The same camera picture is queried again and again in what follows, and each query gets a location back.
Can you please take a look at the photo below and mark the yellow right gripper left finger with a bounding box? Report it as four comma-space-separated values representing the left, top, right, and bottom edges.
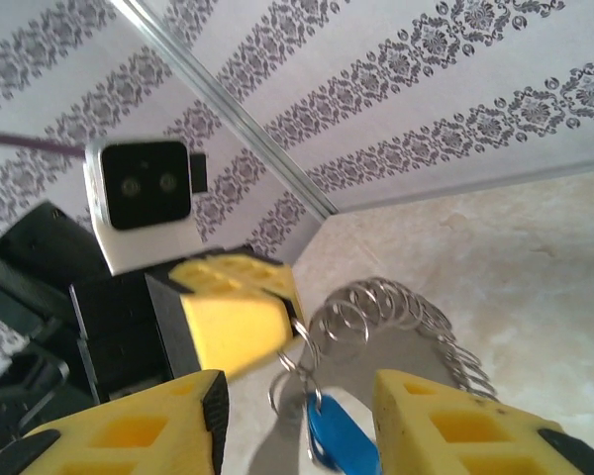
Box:
0, 369, 231, 475

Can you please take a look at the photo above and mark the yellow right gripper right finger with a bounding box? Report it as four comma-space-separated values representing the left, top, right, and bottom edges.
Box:
373, 368, 594, 475

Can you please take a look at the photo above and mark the key with blue tag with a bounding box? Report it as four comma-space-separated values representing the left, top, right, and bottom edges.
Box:
269, 345, 382, 474

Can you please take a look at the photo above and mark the metal keyring plate with rings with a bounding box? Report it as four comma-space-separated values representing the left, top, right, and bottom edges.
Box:
247, 276, 499, 475

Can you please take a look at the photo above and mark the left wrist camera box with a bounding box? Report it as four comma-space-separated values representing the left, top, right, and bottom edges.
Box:
82, 136, 210, 277

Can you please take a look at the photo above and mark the aluminium frame post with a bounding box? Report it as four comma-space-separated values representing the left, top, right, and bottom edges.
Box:
109, 0, 339, 222

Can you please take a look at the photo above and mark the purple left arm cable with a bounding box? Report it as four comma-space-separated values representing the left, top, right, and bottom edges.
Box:
0, 129, 88, 158

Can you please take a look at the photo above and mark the thin aluminium wall strip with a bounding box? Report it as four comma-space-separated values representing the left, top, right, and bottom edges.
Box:
334, 156, 594, 219

